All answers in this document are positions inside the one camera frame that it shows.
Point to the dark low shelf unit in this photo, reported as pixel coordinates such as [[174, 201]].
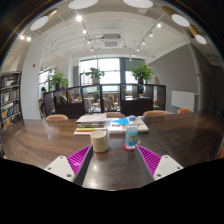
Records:
[[133, 108]]

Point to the round white ceiling lamps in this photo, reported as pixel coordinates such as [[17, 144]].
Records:
[[180, 20]]

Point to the cream ceramic cup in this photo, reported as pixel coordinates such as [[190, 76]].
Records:
[[99, 141]]

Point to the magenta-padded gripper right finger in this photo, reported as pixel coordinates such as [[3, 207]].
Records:
[[166, 165]]

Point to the large green potted plant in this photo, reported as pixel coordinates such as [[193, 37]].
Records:
[[141, 71]]

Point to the bushy green potted plant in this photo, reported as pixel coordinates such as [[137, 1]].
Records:
[[59, 80]]

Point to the small green potted plant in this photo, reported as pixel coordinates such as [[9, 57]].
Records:
[[96, 73]]

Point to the stack of books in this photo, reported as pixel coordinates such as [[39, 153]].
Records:
[[90, 121]]

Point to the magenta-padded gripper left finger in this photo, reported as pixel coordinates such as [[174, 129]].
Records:
[[61, 166]]

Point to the orange chair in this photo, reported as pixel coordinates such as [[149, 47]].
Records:
[[221, 152]]

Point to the white wall radiator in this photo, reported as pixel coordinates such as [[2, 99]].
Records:
[[183, 101]]

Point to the clear blue-capped water bottle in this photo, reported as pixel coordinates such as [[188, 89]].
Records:
[[131, 135]]

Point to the ceiling air conditioner unit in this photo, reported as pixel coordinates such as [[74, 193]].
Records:
[[111, 42]]

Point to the row of orange chairs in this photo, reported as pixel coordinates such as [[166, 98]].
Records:
[[56, 117]]

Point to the ceiling track spotlights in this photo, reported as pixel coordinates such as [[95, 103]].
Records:
[[78, 18]]

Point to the tall dark bookshelf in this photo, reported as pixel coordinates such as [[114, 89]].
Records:
[[10, 100]]

